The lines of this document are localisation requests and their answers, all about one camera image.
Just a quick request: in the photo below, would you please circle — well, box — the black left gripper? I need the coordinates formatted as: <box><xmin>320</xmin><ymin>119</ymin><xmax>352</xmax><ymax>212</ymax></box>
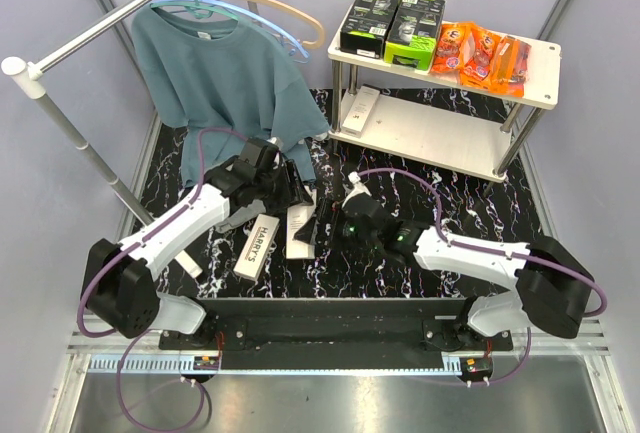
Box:
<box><xmin>255</xmin><ymin>160</ymin><xmax>312</xmax><ymax>215</ymax></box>

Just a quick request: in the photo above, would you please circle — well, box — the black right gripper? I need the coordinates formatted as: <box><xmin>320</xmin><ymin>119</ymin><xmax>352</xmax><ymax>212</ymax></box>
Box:
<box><xmin>294</xmin><ymin>197</ymin><xmax>381</xmax><ymax>255</ymax></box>

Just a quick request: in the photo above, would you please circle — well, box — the white Harry's box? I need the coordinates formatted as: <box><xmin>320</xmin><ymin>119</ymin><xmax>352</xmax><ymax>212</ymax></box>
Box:
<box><xmin>286</xmin><ymin>205</ymin><xmax>315</xmax><ymax>260</ymax></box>
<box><xmin>233</xmin><ymin>214</ymin><xmax>280</xmax><ymax>282</ymax></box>

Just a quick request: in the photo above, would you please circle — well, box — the long white cosmetic box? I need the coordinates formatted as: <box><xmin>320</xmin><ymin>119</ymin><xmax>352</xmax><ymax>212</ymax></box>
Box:
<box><xmin>341</xmin><ymin>85</ymin><xmax>381</xmax><ymax>138</ymax></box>

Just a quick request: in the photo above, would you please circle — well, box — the black green razor box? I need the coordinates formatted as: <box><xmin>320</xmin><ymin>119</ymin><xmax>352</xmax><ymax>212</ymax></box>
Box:
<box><xmin>383</xmin><ymin>0</ymin><xmax>446</xmax><ymax>71</ymax></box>

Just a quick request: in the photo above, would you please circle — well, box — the orange snack packet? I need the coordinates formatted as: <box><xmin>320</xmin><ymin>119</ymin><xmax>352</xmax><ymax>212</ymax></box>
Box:
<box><xmin>490</xmin><ymin>36</ymin><xmax>531</xmax><ymax>98</ymax></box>
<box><xmin>431</xmin><ymin>22</ymin><xmax>472</xmax><ymax>74</ymax></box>
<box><xmin>460</xmin><ymin>25</ymin><xmax>502</xmax><ymax>90</ymax></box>

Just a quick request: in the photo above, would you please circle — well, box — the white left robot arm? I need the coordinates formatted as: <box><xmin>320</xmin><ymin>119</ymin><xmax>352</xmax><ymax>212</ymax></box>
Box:
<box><xmin>76</xmin><ymin>137</ymin><xmax>312</xmax><ymax>349</ymax></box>

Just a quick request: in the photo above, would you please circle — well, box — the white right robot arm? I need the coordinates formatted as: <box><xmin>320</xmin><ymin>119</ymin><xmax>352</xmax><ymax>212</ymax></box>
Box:
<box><xmin>294</xmin><ymin>194</ymin><xmax>593</xmax><ymax>350</ymax></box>

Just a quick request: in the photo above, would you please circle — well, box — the black razor box on shelf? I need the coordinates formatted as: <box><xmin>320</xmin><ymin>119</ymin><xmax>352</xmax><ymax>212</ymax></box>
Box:
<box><xmin>339</xmin><ymin>0</ymin><xmax>401</xmax><ymax>59</ymax></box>

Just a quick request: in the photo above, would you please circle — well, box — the white two-tier shelf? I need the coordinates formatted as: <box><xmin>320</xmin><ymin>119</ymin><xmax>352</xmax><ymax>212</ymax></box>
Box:
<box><xmin>328</xmin><ymin>36</ymin><xmax>562</xmax><ymax>183</ymax></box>

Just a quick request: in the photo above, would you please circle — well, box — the black marble pattern mat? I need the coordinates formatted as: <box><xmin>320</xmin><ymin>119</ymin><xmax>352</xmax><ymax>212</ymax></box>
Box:
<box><xmin>117</xmin><ymin>87</ymin><xmax>576</xmax><ymax>304</ymax></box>

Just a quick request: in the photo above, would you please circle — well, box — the grey folded cloth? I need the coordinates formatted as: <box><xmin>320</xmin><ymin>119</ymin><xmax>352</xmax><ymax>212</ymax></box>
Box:
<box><xmin>213</xmin><ymin>206</ymin><xmax>265</xmax><ymax>233</ymax></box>

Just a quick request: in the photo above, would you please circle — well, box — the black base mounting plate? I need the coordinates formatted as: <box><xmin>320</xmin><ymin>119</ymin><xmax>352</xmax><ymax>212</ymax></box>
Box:
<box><xmin>159</xmin><ymin>298</ymin><xmax>514</xmax><ymax>375</ymax></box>

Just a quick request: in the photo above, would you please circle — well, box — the teal t-shirt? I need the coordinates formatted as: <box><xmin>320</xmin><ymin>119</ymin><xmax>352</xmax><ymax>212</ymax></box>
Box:
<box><xmin>131</xmin><ymin>6</ymin><xmax>330</xmax><ymax>188</ymax></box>

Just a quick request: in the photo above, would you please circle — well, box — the blue plastic hanger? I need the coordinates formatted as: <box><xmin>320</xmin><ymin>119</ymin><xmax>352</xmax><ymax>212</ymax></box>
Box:
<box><xmin>149</xmin><ymin>0</ymin><xmax>311</xmax><ymax>64</ymax></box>

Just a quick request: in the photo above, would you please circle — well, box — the metal clothes rack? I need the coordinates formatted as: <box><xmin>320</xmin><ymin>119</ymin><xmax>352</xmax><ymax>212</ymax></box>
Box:
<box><xmin>0</xmin><ymin>0</ymin><xmax>251</xmax><ymax>279</ymax></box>

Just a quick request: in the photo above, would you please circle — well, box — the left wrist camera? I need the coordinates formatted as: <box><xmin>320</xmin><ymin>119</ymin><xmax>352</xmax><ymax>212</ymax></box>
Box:
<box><xmin>268</xmin><ymin>137</ymin><xmax>284</xmax><ymax>151</ymax></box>

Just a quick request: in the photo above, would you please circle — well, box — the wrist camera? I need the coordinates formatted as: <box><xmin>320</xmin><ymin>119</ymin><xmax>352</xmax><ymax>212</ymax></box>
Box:
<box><xmin>342</xmin><ymin>172</ymin><xmax>372</xmax><ymax>211</ymax></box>
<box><xmin>268</xmin><ymin>137</ymin><xmax>284</xmax><ymax>151</ymax></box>

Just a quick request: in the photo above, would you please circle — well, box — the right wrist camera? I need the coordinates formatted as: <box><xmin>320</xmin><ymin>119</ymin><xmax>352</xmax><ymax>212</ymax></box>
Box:
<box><xmin>342</xmin><ymin>172</ymin><xmax>372</xmax><ymax>211</ymax></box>

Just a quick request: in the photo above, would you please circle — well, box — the white slotted cable duct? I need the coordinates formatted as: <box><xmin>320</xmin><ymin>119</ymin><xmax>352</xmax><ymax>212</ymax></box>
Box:
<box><xmin>88</xmin><ymin>354</ymin><xmax>220</xmax><ymax>375</ymax></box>

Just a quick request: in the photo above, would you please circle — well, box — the aluminium rail frame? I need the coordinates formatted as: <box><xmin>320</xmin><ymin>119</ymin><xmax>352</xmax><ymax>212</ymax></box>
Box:
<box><xmin>530</xmin><ymin>318</ymin><xmax>610</xmax><ymax>356</ymax></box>

